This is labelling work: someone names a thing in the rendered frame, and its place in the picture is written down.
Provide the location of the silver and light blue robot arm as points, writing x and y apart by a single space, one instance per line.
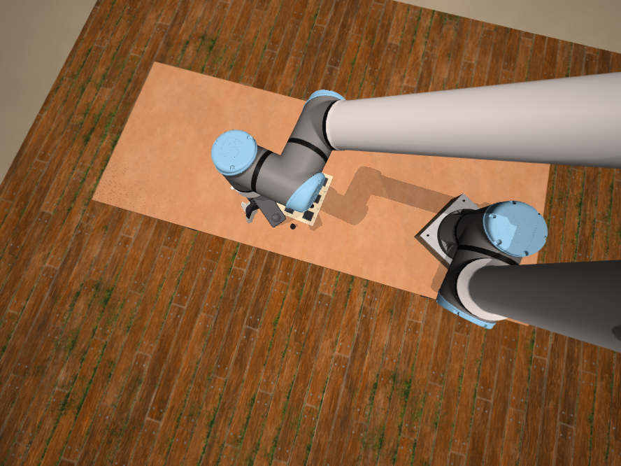
572 121

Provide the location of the black and cream chessboard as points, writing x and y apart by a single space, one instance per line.
310 215

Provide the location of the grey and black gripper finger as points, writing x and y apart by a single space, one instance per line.
249 211

